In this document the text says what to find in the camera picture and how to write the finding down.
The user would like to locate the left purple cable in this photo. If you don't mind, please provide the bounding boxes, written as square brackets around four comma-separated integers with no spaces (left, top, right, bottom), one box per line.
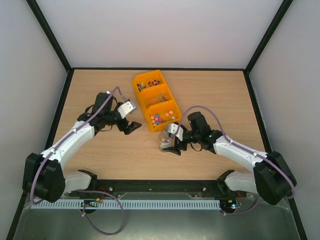
[29,86,131,236]

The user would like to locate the black mounting rail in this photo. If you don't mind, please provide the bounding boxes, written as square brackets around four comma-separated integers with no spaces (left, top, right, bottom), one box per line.
[24,178,291,198]

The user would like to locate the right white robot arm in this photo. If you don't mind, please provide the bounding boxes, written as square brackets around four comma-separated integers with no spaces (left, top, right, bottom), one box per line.
[163,111,297,205]

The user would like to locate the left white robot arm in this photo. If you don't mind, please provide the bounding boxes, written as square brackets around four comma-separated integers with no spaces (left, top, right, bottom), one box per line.
[22,91,142,205]

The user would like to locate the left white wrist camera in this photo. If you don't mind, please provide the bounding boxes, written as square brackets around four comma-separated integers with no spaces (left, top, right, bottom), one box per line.
[117,100,137,119]

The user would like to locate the yellow bin with lollipops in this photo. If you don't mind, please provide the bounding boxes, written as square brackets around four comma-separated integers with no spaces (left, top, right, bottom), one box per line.
[132,69,166,100]

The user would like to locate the grey slotted cable duct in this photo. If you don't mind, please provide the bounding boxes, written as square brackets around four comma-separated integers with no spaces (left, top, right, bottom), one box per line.
[31,199,221,210]

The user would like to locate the yellow bin with star candies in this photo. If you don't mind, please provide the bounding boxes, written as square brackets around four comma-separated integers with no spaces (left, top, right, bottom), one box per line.
[143,100,182,133]

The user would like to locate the clear glass jar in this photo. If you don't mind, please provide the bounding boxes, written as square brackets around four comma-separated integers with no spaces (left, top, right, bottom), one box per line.
[158,130,175,151]

